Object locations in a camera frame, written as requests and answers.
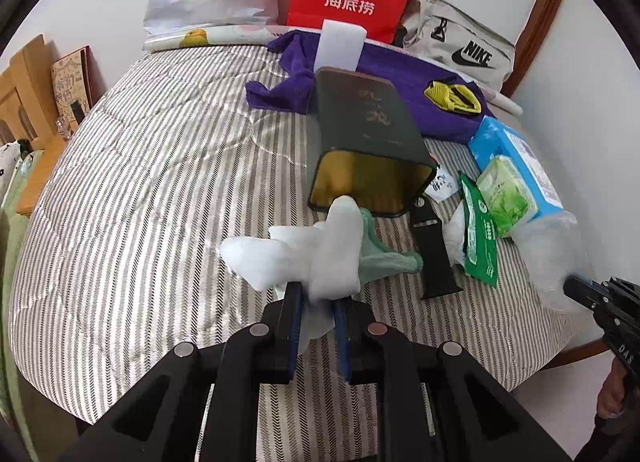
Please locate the yellow and black mesh item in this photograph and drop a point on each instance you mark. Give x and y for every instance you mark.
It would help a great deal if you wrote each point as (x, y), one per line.
(450, 96)

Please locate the blue tissue box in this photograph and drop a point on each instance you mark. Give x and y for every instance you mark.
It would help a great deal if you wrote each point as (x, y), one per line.
(500, 141)

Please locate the clear plastic bag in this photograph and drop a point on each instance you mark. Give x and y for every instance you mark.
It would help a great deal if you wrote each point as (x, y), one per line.
(550, 252)

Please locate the purple towel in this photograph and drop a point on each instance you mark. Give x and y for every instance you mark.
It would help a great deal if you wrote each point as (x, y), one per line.
(400, 81)

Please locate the green cloth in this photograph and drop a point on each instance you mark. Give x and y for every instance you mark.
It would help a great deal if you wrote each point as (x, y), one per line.
(12, 267)

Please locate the dark green box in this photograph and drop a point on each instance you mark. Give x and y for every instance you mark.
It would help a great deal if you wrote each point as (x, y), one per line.
(360, 111)

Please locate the small glass jar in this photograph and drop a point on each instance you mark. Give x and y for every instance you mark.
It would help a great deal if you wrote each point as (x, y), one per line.
(65, 129)

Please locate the beige waist bag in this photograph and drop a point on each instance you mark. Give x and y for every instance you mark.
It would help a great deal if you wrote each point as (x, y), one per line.
(450, 36)

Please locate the white foam block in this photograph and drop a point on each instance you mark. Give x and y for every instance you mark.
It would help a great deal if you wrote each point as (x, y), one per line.
(340, 46)

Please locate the white dotted cloth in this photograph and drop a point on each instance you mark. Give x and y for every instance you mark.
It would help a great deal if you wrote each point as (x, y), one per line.
(10, 161)

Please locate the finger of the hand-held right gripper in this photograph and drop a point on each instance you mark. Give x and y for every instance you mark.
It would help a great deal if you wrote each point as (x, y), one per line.
(580, 292)

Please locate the rolled printed white mat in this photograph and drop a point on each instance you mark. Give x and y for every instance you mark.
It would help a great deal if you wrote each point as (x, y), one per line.
(170, 41)

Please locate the light green sock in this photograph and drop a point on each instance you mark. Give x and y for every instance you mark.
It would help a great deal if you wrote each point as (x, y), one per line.
(385, 262)

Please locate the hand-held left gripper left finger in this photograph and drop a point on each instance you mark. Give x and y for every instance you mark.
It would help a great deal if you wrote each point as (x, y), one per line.
(295, 322)

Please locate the person's right hand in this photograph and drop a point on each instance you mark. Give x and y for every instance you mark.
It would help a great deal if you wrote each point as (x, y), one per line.
(612, 392)

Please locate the person's right forearm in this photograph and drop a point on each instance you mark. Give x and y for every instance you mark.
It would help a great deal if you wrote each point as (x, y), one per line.
(615, 442)

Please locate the wooden bedside cabinet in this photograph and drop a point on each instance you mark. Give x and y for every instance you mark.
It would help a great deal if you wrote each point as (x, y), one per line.
(30, 76)

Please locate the brown illustrated notebook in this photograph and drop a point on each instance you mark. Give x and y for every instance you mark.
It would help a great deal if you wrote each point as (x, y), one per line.
(70, 76)

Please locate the wooden bed frame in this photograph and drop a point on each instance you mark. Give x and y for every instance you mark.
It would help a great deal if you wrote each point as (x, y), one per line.
(545, 16)

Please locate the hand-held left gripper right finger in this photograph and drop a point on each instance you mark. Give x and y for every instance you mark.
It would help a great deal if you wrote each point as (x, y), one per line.
(341, 332)

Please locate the green tissue pack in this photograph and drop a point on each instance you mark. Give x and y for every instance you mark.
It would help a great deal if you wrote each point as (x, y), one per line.
(505, 192)

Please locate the green wet wipes packet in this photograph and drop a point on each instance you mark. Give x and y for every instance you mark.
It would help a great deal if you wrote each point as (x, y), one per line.
(480, 247)

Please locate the small white printed pouch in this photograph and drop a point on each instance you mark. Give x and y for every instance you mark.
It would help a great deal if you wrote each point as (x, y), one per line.
(442, 184)

